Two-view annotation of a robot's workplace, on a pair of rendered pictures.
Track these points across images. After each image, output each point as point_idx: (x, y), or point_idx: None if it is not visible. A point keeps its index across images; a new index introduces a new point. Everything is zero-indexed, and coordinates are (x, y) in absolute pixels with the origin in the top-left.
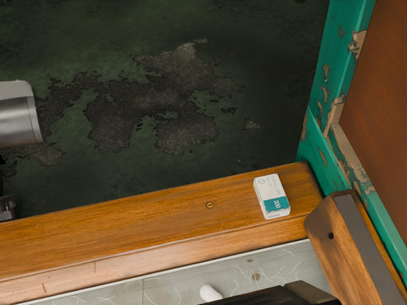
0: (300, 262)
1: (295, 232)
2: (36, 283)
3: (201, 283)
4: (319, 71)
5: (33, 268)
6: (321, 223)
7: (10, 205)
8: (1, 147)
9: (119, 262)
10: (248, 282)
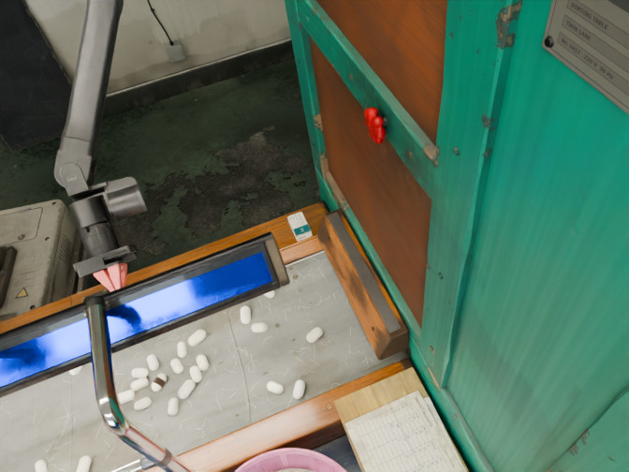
0: (322, 264)
1: (318, 245)
2: None
3: None
4: (311, 140)
5: None
6: (324, 232)
7: (135, 250)
8: (124, 216)
9: None
10: (290, 281)
